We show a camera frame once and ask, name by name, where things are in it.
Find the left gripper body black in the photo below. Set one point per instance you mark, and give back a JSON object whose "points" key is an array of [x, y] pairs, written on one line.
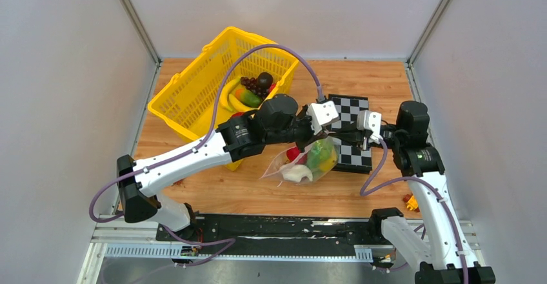
{"points": [[304, 129]]}

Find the white oyster mushroom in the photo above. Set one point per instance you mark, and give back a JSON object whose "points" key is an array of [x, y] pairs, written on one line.
{"points": [[297, 174]]}

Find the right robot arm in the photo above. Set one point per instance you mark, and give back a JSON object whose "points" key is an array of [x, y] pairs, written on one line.
{"points": [[423, 179]]}

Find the dark avocado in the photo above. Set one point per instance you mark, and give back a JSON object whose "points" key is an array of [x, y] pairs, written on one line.
{"points": [[264, 80]]}

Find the aluminium frame base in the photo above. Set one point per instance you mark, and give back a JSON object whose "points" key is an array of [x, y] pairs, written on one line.
{"points": [[119, 239]]}

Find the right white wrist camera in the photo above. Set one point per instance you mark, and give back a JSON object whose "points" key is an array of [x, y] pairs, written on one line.
{"points": [[367, 118]]}

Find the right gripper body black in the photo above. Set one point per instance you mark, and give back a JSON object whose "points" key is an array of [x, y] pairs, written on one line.
{"points": [[389, 135]]}

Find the clear zip top bag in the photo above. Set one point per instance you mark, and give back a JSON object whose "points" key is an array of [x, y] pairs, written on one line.
{"points": [[279, 162]]}

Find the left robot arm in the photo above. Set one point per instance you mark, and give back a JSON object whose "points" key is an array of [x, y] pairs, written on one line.
{"points": [[278, 120]]}

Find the black white checkerboard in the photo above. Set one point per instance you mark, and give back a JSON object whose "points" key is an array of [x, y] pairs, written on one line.
{"points": [[351, 159]]}

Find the dark red pomegranate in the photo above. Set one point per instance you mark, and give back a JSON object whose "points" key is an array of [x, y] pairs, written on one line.
{"points": [[293, 155]]}

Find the yellow banana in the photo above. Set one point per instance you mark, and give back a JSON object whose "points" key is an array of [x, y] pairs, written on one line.
{"points": [[239, 106], [328, 159], [225, 92]]}

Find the dark red grapes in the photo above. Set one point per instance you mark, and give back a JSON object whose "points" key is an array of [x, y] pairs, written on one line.
{"points": [[250, 84]]}

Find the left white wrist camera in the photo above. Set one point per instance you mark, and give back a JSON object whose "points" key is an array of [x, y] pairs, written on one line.
{"points": [[323, 115]]}

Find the orange green mango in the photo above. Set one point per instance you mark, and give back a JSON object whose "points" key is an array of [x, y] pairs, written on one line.
{"points": [[247, 97]]}

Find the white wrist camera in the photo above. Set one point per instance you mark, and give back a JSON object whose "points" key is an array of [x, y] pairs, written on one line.
{"points": [[367, 118], [323, 115]]}

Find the red strawberry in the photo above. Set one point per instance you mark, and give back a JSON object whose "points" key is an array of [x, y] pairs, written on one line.
{"points": [[271, 88]]}

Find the orange yellow toy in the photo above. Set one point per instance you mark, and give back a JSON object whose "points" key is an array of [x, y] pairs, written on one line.
{"points": [[411, 203]]}

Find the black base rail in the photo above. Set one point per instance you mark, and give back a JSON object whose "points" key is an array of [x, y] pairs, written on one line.
{"points": [[288, 236]]}

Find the green vegetable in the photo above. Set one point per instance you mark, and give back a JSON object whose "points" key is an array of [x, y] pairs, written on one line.
{"points": [[314, 152]]}

